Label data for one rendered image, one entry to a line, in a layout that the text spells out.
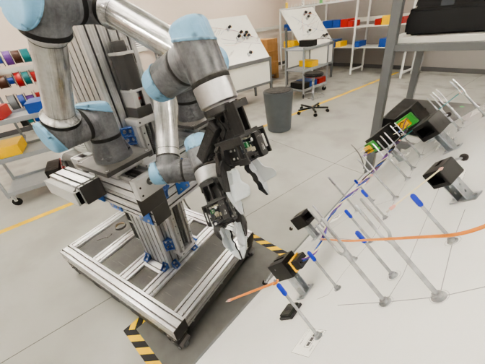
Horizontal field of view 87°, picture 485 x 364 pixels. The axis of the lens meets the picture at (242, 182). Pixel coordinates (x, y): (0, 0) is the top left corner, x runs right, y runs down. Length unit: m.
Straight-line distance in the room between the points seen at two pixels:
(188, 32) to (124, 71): 0.83
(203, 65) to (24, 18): 0.46
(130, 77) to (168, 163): 0.57
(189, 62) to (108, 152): 0.73
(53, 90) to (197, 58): 0.56
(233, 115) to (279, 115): 3.62
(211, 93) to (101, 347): 1.81
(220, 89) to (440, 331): 0.43
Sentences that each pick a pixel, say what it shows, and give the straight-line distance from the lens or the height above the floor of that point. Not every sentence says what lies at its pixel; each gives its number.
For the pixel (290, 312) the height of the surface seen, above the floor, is 1.09.
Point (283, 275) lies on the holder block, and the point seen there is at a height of 1.12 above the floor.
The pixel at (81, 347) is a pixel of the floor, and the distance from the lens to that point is 2.13.
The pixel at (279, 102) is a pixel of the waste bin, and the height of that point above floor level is 0.50.
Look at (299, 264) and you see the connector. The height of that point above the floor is 1.16.
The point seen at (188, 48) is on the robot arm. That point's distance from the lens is 0.49.
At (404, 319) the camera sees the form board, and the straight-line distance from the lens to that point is 0.40.
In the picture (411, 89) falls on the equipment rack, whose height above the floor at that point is 1.13.
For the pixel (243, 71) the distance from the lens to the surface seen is 5.51.
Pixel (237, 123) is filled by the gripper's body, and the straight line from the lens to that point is 0.47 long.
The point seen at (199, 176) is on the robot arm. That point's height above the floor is 1.25.
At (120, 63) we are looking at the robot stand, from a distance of 1.30.
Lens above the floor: 1.59
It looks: 32 degrees down
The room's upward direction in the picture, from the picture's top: 7 degrees counter-clockwise
